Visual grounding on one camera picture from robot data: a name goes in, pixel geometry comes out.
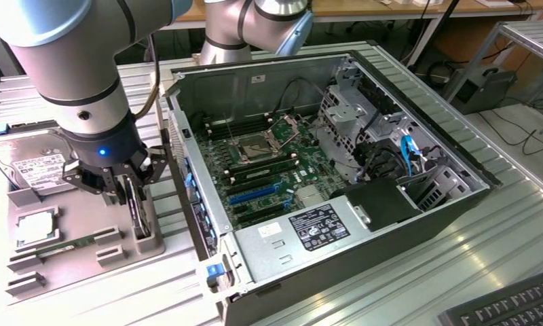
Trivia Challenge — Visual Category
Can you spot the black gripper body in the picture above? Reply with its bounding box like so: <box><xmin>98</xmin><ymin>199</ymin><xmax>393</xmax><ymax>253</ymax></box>
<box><xmin>64</xmin><ymin>113</ymin><xmax>149</xmax><ymax>170</ymax></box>

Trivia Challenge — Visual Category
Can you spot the beige robot cable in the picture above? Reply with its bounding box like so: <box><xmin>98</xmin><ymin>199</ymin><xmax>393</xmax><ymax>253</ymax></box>
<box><xmin>135</xmin><ymin>32</ymin><xmax>165</xmax><ymax>120</ymax></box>

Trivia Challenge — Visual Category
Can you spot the black looped wire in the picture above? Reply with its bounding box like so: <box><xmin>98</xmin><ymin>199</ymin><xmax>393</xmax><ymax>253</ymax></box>
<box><xmin>273</xmin><ymin>77</ymin><xmax>328</xmax><ymax>115</ymax></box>

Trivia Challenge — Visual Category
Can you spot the silver CPU chip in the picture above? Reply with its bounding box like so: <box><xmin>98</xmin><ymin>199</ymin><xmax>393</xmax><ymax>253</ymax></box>
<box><xmin>16</xmin><ymin>214</ymin><xmax>64</xmax><ymax>246</ymax></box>

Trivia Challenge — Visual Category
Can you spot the CPU socket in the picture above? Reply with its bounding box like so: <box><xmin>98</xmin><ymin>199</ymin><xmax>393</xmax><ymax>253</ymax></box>
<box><xmin>236</xmin><ymin>130</ymin><xmax>288</xmax><ymax>164</ymax></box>

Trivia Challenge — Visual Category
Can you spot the open black PC case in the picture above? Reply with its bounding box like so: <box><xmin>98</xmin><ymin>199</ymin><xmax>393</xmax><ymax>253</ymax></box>
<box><xmin>160</xmin><ymin>50</ymin><xmax>505</xmax><ymax>326</ymax></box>

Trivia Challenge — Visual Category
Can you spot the grey parts rack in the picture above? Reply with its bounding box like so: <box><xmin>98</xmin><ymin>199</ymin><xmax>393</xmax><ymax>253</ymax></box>
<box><xmin>0</xmin><ymin>181</ymin><xmax>168</xmax><ymax>302</ymax></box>

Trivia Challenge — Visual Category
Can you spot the black computer tower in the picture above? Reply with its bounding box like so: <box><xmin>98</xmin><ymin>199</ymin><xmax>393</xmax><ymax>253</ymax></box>
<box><xmin>452</xmin><ymin>67</ymin><xmax>520</xmax><ymax>115</ymax></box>

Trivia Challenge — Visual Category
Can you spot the silver hard disk drive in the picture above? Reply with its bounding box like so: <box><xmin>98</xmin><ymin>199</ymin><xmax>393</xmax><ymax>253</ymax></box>
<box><xmin>0</xmin><ymin>127</ymin><xmax>82</xmax><ymax>197</ymax></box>

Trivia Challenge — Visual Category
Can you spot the metal slat frame table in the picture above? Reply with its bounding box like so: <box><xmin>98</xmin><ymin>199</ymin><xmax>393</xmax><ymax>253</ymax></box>
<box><xmin>466</xmin><ymin>20</ymin><xmax>543</xmax><ymax>90</ymax></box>

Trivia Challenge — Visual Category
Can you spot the blue SATA wire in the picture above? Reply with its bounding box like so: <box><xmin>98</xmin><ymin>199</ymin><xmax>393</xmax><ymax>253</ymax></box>
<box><xmin>401</xmin><ymin>134</ymin><xmax>421</xmax><ymax>178</ymax></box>

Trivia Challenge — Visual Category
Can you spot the installed green RAM stick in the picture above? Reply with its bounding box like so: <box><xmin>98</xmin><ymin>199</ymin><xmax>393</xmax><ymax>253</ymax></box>
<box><xmin>228</xmin><ymin>159</ymin><xmax>296</xmax><ymax>181</ymax></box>

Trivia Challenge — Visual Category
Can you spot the black keyboard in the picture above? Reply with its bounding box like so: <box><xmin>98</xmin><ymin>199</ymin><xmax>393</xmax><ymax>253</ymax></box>
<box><xmin>437</xmin><ymin>274</ymin><xmax>543</xmax><ymax>326</ymax></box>

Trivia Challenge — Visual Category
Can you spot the green motherboard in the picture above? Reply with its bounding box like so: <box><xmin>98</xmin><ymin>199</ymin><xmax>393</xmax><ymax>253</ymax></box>
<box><xmin>193</xmin><ymin>111</ymin><xmax>351</xmax><ymax>232</ymax></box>

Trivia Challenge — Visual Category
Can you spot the silver disk bay cage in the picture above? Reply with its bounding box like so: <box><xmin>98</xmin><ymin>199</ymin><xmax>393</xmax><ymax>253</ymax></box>
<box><xmin>320</xmin><ymin>84</ymin><xmax>393</xmax><ymax>143</ymax></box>

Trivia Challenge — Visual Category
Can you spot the silver chipset heatsink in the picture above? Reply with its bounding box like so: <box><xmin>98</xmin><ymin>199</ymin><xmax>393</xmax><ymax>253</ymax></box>
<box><xmin>293</xmin><ymin>186</ymin><xmax>333</xmax><ymax>206</ymax></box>

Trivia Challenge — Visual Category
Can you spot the blue expansion slot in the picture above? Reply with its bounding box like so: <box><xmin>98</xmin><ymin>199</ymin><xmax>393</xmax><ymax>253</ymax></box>
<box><xmin>225</xmin><ymin>185</ymin><xmax>283</xmax><ymax>206</ymax></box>

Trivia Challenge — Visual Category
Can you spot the open socket cover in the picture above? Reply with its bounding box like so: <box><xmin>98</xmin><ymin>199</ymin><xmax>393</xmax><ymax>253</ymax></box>
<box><xmin>265</xmin><ymin>113</ymin><xmax>305</xmax><ymax>139</ymax></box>

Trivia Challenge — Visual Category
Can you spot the blue case latch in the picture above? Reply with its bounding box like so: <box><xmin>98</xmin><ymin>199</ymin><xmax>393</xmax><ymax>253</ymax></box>
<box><xmin>205</xmin><ymin>264</ymin><xmax>227</xmax><ymax>283</ymax></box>

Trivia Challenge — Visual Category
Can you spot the silver power supply unit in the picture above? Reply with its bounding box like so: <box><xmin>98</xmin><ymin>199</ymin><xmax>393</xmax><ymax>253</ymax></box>
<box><xmin>233</xmin><ymin>200</ymin><xmax>383</xmax><ymax>283</ymax></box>

